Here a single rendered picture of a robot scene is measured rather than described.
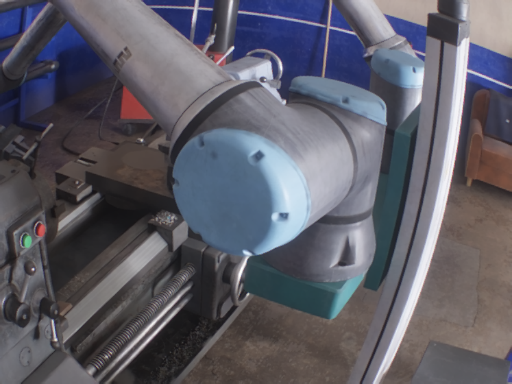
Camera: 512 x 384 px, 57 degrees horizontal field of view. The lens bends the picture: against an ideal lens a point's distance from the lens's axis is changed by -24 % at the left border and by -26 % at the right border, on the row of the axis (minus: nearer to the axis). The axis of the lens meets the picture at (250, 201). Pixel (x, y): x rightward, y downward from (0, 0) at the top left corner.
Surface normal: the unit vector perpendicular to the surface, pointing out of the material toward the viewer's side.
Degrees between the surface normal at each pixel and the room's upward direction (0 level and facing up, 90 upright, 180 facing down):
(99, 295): 36
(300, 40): 90
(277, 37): 90
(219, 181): 92
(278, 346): 0
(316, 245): 70
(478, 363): 0
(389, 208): 90
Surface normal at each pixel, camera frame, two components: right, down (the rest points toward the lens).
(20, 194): 0.72, -0.44
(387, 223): -0.47, 0.36
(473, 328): 0.10, -0.88
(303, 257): -0.35, 0.06
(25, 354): 0.92, 0.26
